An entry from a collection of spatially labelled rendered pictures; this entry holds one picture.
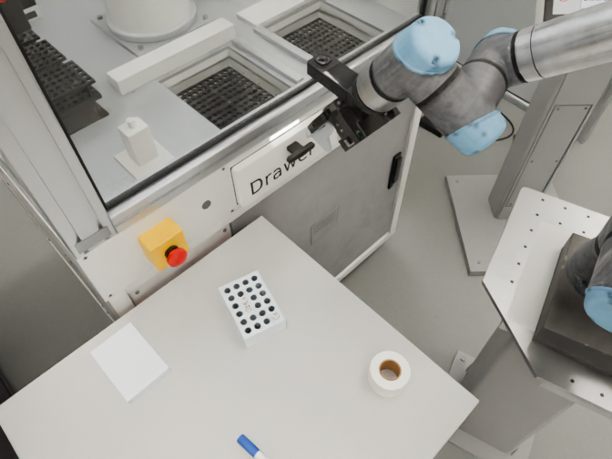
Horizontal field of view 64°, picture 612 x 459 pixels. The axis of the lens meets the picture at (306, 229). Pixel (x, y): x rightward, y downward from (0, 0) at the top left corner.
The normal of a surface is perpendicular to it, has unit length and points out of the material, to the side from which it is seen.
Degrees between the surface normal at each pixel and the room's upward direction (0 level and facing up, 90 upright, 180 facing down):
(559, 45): 71
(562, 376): 0
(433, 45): 35
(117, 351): 0
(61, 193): 90
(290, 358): 0
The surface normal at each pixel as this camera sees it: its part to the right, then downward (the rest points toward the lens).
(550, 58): -0.58, 0.63
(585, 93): 0.01, 0.80
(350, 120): 0.39, -0.18
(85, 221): 0.69, 0.57
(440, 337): -0.01, -0.60
